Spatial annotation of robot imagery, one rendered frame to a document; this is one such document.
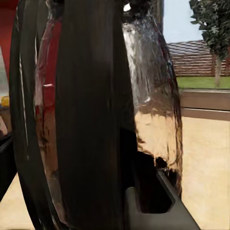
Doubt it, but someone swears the bottle of coffee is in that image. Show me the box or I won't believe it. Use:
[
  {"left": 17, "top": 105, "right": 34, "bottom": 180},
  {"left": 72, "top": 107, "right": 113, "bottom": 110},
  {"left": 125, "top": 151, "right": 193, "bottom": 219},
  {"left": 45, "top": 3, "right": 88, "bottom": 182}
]
[{"left": 0, "top": 96, "right": 12, "bottom": 134}]

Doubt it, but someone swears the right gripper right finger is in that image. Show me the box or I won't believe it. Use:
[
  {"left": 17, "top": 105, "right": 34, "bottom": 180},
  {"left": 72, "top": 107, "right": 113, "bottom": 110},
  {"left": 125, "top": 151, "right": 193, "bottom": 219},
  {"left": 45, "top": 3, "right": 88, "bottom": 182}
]
[{"left": 120, "top": 128, "right": 201, "bottom": 230}]

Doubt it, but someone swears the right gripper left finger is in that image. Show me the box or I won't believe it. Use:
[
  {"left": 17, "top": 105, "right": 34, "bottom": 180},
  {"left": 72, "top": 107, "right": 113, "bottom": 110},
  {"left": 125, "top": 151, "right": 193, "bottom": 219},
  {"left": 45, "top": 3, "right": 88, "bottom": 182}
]
[{"left": 0, "top": 132, "right": 17, "bottom": 202}]

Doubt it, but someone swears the electric kettle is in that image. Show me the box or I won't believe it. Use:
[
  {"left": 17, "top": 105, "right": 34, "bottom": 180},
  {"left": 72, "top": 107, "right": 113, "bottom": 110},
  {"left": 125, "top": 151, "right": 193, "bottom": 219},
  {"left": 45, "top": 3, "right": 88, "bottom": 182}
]
[{"left": 9, "top": 0, "right": 183, "bottom": 230}]

